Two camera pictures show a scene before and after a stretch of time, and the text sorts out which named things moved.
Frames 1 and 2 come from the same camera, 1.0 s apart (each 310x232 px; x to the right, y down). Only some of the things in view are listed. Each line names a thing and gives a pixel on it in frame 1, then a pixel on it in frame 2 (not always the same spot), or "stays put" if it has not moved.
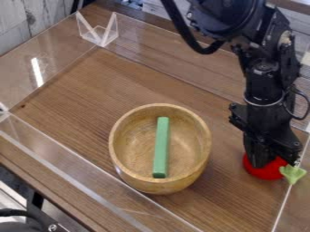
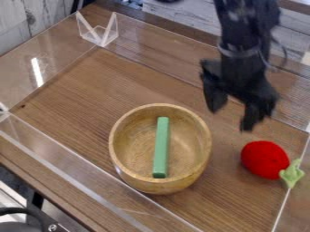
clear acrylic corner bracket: (98, 34) stays put
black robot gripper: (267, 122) → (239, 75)
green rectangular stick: (161, 161) stays put
